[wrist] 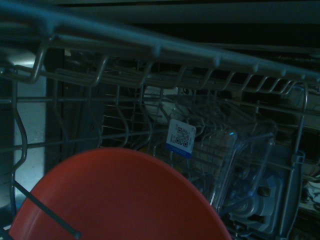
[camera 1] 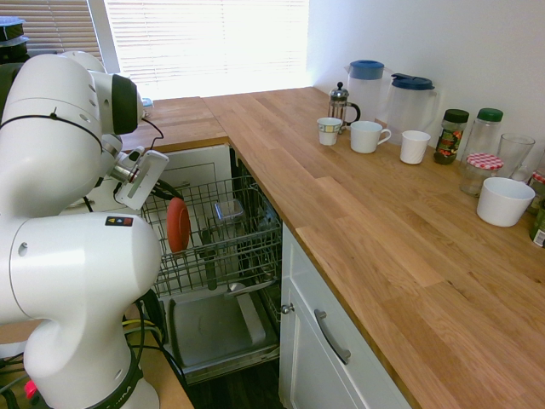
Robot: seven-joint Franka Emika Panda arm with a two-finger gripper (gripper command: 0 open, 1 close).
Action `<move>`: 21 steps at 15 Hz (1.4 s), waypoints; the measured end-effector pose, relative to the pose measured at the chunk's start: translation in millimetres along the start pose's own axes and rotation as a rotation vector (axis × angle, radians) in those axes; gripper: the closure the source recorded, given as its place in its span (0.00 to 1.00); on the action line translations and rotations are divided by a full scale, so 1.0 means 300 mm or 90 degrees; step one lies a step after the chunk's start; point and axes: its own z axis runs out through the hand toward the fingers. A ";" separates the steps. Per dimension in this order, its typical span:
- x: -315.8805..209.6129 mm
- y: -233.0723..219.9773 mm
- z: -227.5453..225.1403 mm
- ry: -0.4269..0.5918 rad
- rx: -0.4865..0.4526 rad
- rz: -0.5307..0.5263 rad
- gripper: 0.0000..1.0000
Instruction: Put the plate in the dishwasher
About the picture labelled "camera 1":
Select glass French press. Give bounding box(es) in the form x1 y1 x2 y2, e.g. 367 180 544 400
327 81 362 128

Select red button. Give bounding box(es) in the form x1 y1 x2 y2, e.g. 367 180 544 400
22 377 42 402

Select wooden robot stand board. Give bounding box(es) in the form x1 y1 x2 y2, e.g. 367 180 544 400
0 314 195 409

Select white ceramic bowl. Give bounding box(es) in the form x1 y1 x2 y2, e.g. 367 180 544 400
475 176 536 228

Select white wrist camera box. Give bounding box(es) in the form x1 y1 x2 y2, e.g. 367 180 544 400
122 146 146 172

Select clear pitcher dark spouted lid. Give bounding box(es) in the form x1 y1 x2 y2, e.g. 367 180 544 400
385 72 440 148

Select white mug with handle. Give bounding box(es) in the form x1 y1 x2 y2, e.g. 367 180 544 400
349 120 393 155

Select yellow cables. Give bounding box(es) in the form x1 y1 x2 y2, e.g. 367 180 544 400
121 316 157 332

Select white cabinet door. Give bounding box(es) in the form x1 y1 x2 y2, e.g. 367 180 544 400
278 221 412 409

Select red round plate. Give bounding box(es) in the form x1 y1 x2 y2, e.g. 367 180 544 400
165 196 192 254

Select patterned ceramic cup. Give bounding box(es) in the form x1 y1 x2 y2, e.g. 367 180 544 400
316 116 343 147

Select clear plastic container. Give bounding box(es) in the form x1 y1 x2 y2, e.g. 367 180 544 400
213 199 245 222

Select white ribbed cup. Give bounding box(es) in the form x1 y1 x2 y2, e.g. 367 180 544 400
399 130 433 165

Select horizontal slat window blind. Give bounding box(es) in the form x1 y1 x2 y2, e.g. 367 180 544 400
0 0 103 59
104 0 311 102

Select glass jar red checkered lid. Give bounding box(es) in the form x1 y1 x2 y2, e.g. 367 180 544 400
459 152 505 199

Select clear drinking glass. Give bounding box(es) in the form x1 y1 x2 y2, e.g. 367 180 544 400
496 132 536 183

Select curved metal cabinet handle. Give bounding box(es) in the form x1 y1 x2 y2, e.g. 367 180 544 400
313 308 353 366

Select black stacked containers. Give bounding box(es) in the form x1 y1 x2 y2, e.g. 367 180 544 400
0 15 31 56

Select grey wire dishwasher rack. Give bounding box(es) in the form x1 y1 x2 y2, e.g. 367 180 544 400
140 176 284 299

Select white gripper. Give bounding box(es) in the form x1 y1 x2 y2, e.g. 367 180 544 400
113 148 185 212

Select clear pitcher round blue lid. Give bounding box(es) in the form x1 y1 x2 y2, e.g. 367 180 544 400
343 59 393 129

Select clear jar green lid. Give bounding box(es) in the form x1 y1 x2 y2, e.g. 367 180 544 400
462 107 505 172

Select dark green jar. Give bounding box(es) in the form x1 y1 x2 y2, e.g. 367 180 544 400
528 199 545 249

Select open dishwasher door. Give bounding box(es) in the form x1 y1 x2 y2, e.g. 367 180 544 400
159 285 282 385

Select small jar red checkered lid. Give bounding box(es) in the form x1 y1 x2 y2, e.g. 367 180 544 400
526 169 545 215

